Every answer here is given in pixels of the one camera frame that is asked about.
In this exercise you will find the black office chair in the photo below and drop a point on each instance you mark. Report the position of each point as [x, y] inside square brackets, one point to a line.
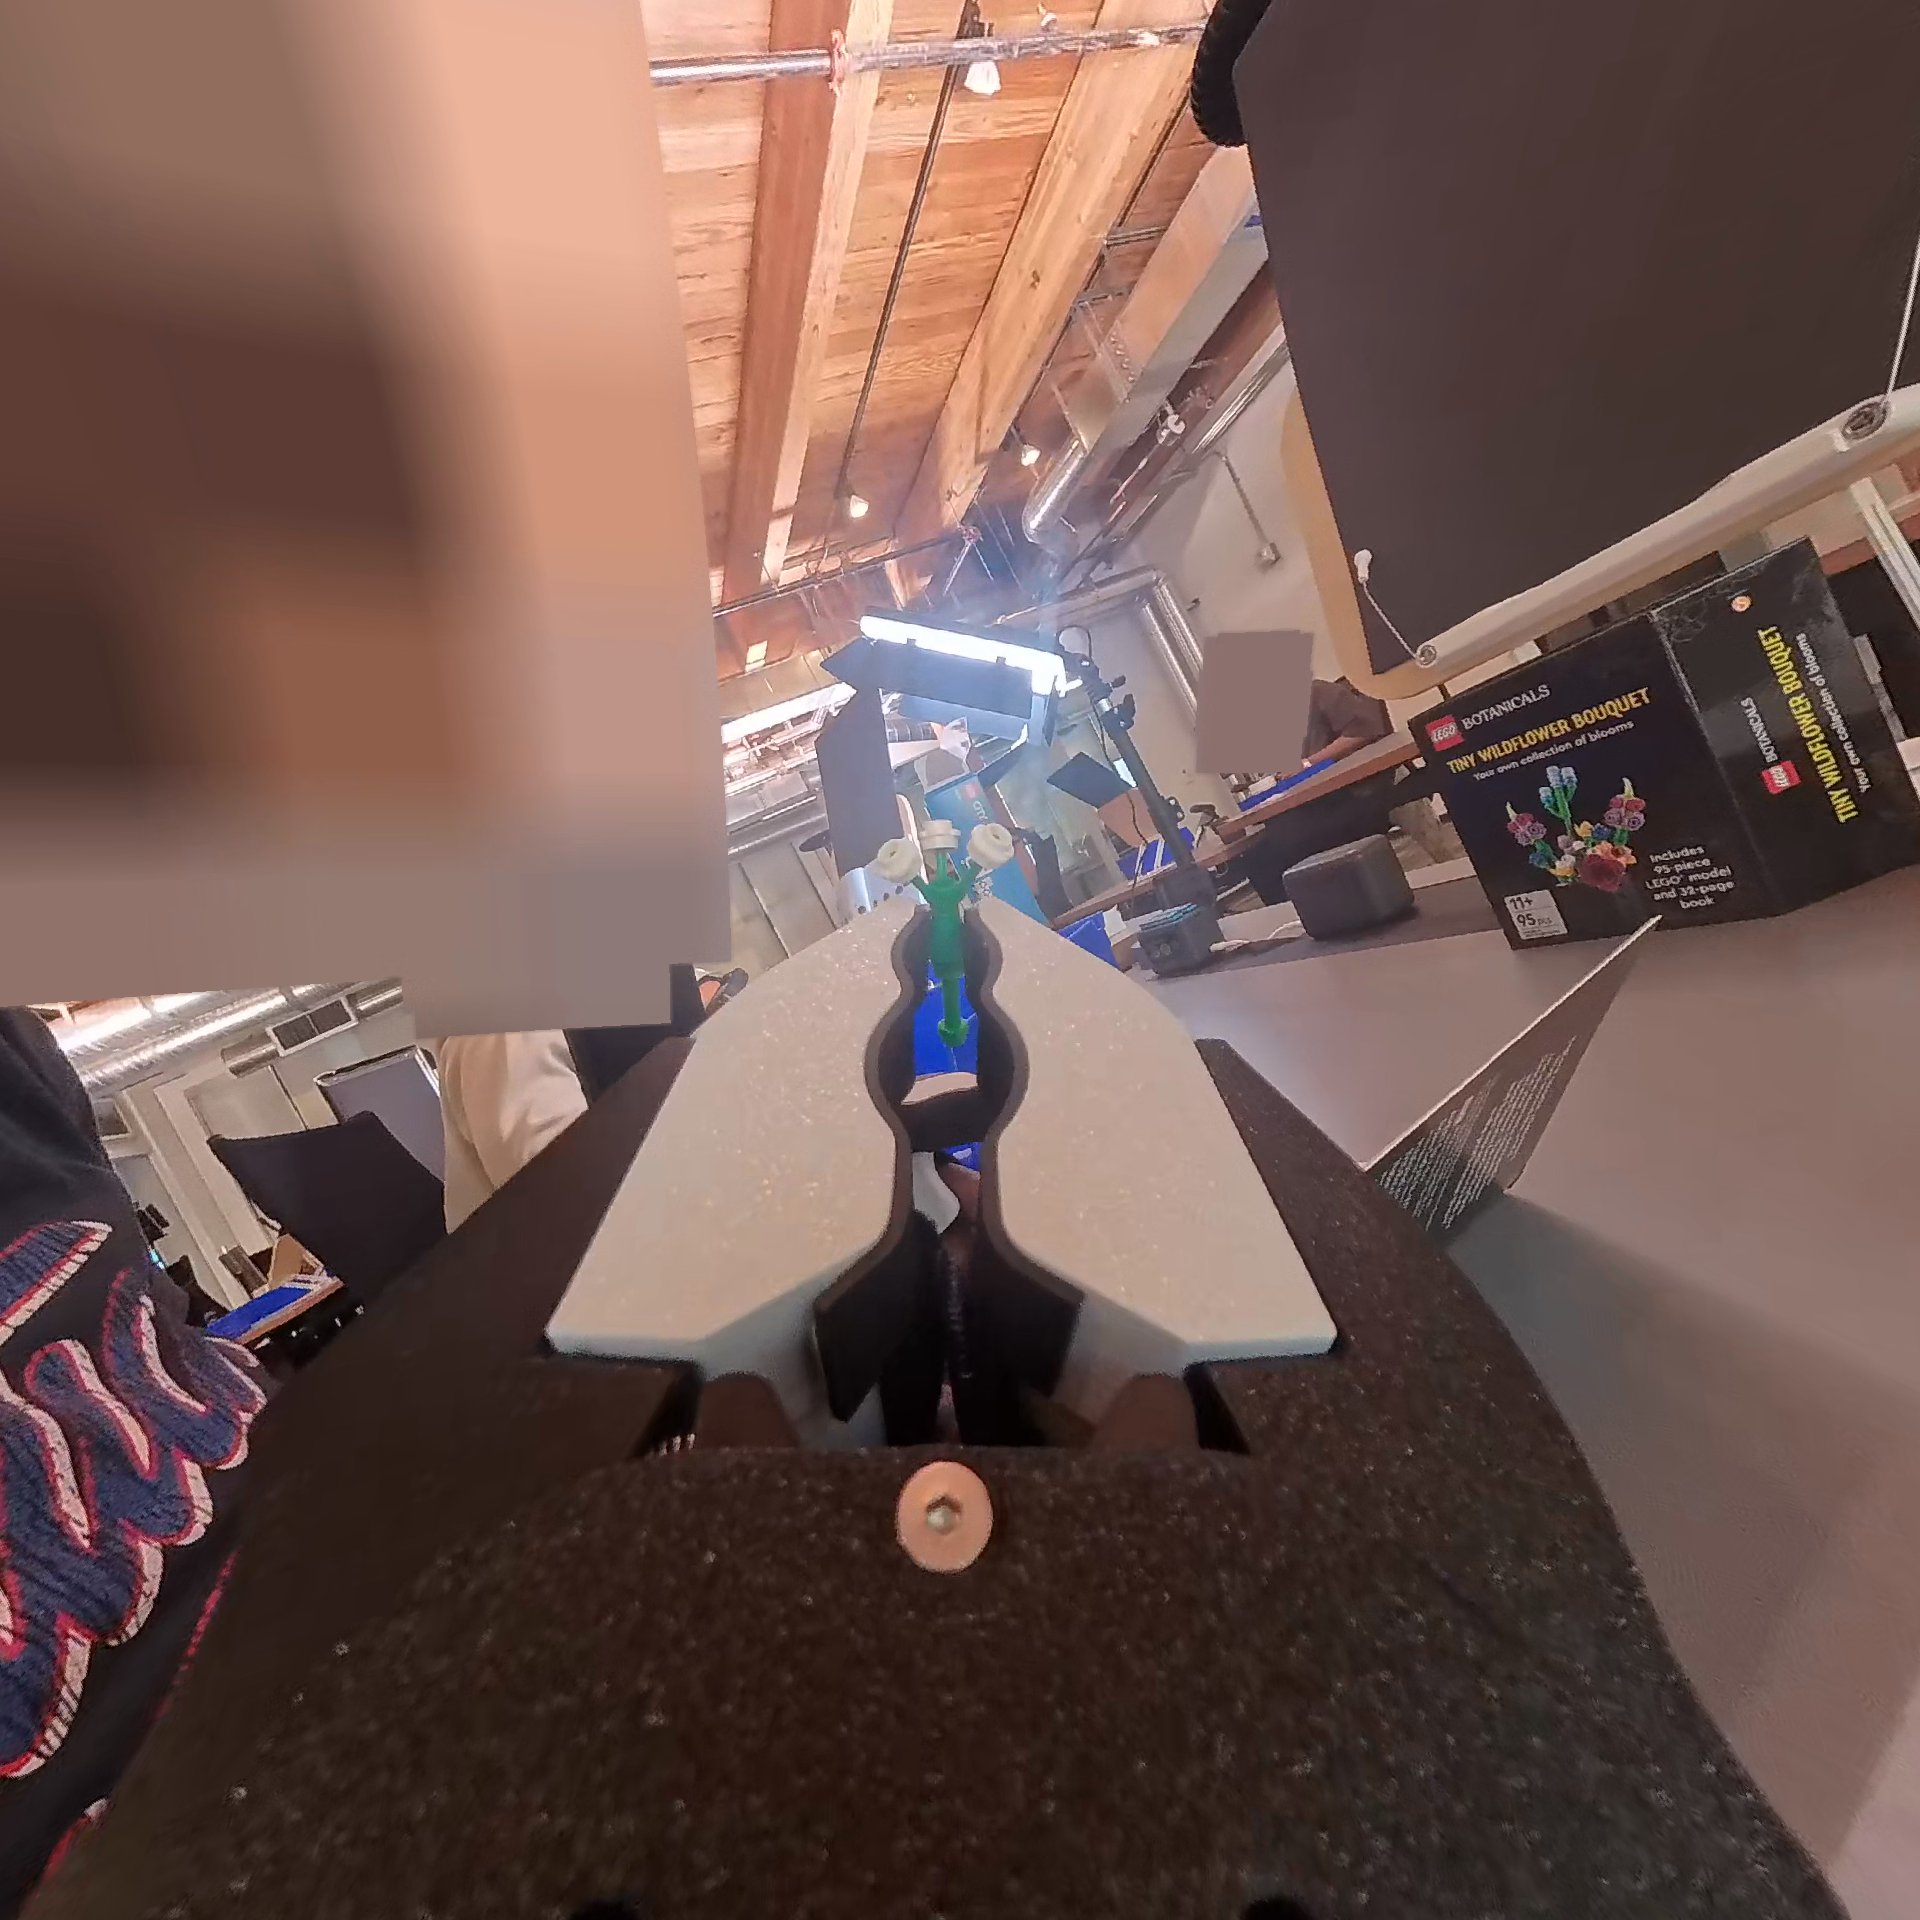
[331, 1201]

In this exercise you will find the grey desk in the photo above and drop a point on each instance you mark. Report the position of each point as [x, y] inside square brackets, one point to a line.
[1711, 1260]

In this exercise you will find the bright studio light panel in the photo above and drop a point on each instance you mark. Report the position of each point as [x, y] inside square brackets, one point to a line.
[961, 668]

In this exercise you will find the green toy stem brick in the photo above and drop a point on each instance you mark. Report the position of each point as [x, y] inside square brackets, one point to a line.
[949, 977]

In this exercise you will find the black glossy cardboard box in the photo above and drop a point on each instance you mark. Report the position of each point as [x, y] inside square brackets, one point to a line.
[1651, 780]

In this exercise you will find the person's dark clothing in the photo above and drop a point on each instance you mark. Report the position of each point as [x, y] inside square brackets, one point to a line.
[105, 1441]

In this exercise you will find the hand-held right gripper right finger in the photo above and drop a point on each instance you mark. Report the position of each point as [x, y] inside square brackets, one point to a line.
[1154, 1188]

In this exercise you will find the black light stand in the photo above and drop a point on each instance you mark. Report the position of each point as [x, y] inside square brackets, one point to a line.
[1124, 766]

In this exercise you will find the small white flower brick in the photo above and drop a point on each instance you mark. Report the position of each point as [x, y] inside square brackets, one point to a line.
[939, 842]
[991, 846]
[895, 862]

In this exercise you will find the dark charger block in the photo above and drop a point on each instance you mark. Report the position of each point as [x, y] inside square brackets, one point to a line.
[1177, 941]

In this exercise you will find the white instruction booklet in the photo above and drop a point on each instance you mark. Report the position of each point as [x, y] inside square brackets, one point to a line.
[1516, 1095]

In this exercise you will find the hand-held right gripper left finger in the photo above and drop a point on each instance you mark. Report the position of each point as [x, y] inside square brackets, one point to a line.
[737, 1188]

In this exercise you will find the black board on white stand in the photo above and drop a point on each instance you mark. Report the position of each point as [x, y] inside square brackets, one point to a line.
[1561, 271]

